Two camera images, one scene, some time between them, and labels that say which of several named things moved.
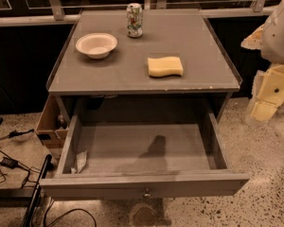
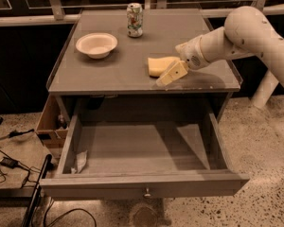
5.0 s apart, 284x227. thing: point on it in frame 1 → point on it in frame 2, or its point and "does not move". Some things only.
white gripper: [279, 38] → [191, 53]
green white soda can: [134, 15] does not move
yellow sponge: [165, 66] does not move
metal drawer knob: [147, 194] does not move
